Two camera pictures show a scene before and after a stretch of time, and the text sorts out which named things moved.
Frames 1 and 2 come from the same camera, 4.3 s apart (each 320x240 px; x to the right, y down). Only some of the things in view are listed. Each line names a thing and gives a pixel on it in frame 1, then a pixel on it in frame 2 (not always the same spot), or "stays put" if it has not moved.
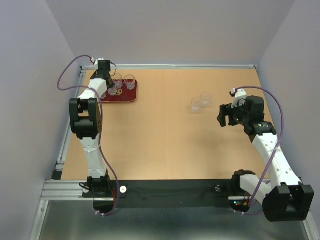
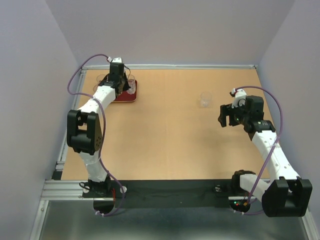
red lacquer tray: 123,94 stays put
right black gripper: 226,110 stays put
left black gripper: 112,85 to 126,86
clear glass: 129,80 stays put
